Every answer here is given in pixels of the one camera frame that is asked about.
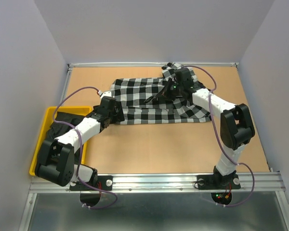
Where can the black white checkered shirt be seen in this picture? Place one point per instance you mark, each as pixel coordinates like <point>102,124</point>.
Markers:
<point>132,92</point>

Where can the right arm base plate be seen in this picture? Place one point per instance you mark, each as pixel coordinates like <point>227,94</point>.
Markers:
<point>216,183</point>

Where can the aluminium front rail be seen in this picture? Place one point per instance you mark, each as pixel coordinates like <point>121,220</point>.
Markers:
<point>159,183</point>

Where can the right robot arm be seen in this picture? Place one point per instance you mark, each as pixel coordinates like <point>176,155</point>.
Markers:
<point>236,126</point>

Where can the yellow plastic bin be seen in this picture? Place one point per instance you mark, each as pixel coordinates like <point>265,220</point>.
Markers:
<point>48,120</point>

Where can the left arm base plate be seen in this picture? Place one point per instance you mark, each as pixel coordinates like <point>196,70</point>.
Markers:
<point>103,182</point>

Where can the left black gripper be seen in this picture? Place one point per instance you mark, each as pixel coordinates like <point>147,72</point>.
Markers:
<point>118,116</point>

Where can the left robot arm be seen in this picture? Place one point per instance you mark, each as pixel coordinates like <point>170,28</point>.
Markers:
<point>56,157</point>

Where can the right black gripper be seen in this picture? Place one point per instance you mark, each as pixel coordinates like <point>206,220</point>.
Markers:
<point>165,93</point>

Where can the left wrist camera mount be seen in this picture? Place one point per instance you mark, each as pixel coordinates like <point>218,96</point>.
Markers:
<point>104,94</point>

